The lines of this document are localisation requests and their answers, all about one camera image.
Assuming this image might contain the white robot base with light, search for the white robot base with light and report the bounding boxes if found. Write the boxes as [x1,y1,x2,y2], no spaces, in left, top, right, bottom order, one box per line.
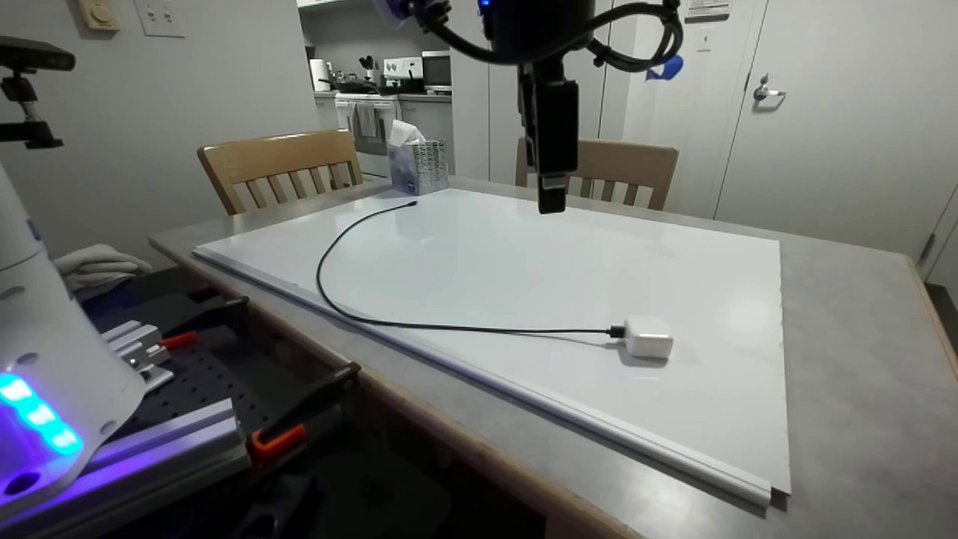
[0,166,144,526]

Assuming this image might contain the wooden chair near tissue box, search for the wooden chair near tissue box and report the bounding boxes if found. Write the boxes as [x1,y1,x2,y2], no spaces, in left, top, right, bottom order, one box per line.
[515,133,683,213]

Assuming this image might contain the aluminium rail frame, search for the aluminium rail frame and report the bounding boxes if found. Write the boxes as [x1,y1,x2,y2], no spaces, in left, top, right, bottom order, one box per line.
[59,319,249,511]

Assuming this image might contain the black charger cable white plug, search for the black charger cable white plug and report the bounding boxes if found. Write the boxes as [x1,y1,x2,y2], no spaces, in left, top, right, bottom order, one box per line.
[313,199,677,361]

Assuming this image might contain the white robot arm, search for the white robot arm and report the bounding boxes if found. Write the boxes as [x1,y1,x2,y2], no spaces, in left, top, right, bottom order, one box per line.
[376,0,683,214]

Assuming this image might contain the orange black clamp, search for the orange black clamp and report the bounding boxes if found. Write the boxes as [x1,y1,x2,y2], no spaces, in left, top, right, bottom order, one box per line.
[249,365,360,469]

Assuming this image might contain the silver door handle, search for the silver door handle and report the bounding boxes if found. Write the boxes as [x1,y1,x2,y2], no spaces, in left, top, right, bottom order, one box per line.
[752,76,786,109]

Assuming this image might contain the large white board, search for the large white board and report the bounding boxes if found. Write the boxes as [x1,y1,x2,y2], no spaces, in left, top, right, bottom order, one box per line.
[193,189,792,502]

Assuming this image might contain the black camera on stand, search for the black camera on stand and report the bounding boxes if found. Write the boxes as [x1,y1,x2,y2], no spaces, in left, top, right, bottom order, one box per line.
[0,36,75,150]

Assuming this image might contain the light wooden chair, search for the light wooden chair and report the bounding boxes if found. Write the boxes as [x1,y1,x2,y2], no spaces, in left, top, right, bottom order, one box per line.
[198,127,361,214]

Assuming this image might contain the white wall switch plate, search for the white wall switch plate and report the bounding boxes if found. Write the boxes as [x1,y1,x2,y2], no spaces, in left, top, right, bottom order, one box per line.
[135,0,184,39]

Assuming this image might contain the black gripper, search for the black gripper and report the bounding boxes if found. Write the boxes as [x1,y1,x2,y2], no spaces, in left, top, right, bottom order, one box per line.
[517,57,577,214]

